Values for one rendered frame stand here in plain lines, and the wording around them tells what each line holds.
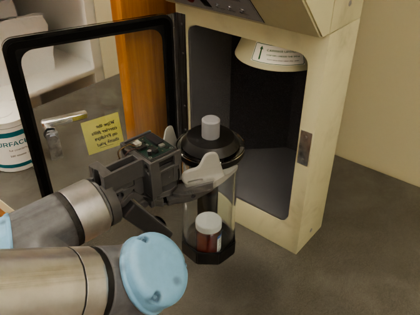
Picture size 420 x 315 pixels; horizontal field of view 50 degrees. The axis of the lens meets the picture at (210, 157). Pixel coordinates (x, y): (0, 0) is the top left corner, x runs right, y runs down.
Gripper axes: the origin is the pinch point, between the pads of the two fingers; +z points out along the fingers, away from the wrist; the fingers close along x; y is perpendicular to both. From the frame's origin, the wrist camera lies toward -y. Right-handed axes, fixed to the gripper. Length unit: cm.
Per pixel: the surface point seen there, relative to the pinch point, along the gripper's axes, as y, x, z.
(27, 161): -28, 60, -10
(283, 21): 19.5, -2.0, 12.9
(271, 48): 11.7, 5.0, 19.4
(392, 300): -29.2, -27.1, 21.7
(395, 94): -9, -1, 61
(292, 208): -17.9, -5.2, 17.5
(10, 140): -20, 61, -12
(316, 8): 22.8, -7.7, 12.6
